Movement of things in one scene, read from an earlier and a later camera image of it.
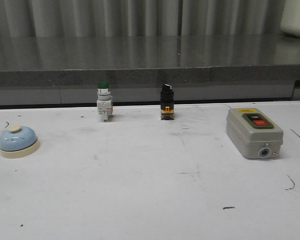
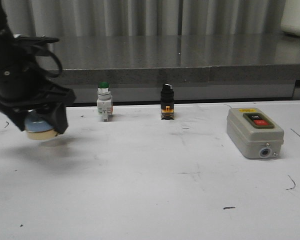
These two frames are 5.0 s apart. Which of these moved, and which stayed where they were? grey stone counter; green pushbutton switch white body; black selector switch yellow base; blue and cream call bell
Moved: blue and cream call bell
Stayed: black selector switch yellow base; green pushbutton switch white body; grey stone counter
